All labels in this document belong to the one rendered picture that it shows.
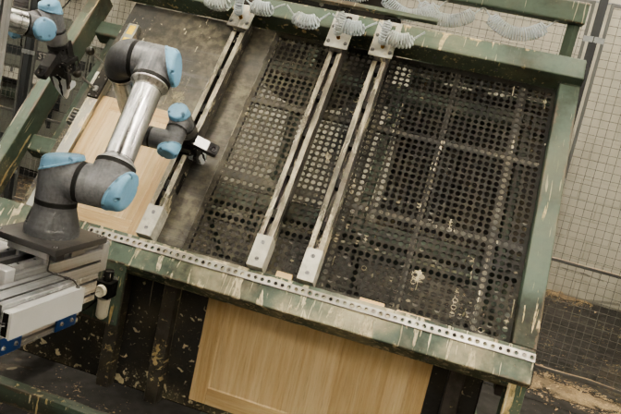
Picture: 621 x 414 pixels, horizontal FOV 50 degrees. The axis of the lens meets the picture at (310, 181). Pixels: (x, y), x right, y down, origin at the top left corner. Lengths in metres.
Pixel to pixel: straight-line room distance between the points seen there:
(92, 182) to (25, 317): 0.39
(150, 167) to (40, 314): 1.10
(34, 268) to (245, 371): 1.12
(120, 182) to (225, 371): 1.16
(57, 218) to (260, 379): 1.16
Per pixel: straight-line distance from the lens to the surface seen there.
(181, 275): 2.46
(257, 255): 2.40
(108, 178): 1.87
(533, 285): 2.44
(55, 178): 1.92
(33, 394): 2.96
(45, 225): 1.95
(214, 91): 2.80
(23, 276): 1.88
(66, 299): 1.84
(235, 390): 2.79
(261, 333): 2.67
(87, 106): 2.96
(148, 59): 2.04
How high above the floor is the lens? 1.62
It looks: 9 degrees down
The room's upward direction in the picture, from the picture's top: 12 degrees clockwise
